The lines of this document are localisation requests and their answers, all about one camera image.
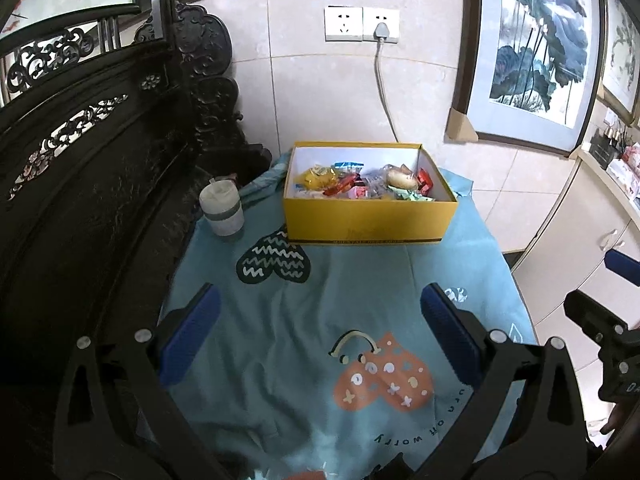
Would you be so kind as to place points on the grey power plug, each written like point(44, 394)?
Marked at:
point(382, 31)

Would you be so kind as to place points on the cardboard corner protector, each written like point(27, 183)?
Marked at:
point(460, 125)

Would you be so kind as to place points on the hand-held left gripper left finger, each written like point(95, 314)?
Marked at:
point(192, 332)

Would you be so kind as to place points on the pile of mixed snacks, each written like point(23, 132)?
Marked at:
point(365, 182)

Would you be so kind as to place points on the framed lotus painting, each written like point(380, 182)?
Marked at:
point(535, 45)

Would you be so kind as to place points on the yellow cardboard box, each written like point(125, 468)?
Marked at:
point(370, 220)

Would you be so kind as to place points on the teal printed tablecloth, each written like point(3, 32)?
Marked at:
point(310, 320)

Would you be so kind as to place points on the person's right hand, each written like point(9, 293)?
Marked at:
point(612, 420)

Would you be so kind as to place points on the dark carved wooden bench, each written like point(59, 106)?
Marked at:
point(100, 160)

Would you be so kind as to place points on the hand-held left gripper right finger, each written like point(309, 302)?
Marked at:
point(450, 332)

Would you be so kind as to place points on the white cabinet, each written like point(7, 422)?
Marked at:
point(565, 240)

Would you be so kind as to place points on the framed bird painting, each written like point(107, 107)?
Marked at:
point(622, 55)

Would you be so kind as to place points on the dark brush holder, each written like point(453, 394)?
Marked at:
point(607, 147)

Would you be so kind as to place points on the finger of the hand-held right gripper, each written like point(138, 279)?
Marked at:
point(622, 266)
point(592, 317)

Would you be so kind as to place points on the white lidded cup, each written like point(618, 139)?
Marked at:
point(222, 207)

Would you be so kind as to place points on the white wall socket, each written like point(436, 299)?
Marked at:
point(343, 23)
point(387, 15)

